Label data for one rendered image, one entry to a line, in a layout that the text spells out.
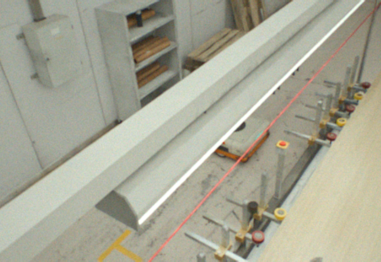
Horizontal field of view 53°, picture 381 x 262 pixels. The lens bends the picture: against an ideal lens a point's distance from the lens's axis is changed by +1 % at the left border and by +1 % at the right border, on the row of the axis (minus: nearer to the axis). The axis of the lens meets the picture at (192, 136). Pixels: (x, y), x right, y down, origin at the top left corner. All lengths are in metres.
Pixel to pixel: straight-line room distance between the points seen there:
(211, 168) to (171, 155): 3.57
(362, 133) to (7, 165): 3.41
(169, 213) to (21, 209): 3.32
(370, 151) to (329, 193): 0.62
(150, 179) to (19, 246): 0.26
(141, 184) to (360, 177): 2.46
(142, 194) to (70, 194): 0.16
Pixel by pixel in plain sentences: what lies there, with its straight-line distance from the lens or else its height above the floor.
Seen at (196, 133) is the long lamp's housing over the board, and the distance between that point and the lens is 0.81.
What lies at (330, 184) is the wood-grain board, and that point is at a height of 0.90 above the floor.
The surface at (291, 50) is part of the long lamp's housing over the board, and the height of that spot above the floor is 2.37.
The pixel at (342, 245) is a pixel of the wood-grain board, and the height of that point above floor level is 0.90.
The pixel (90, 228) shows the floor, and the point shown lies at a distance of 3.94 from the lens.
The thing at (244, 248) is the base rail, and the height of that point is 0.70.
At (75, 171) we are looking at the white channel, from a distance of 0.64.
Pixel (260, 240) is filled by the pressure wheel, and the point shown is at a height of 0.91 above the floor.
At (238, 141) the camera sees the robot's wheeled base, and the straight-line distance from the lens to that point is 4.25.
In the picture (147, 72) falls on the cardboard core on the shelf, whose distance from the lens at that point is 5.13.
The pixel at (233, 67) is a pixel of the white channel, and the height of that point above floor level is 2.46.
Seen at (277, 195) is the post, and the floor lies 0.74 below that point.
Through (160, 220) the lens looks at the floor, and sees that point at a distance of 3.84.
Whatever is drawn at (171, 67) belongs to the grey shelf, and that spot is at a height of 0.52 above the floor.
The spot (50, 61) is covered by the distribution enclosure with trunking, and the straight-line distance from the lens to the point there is 4.02.
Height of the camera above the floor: 2.86
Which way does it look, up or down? 36 degrees down
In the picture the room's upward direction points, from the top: 4 degrees counter-clockwise
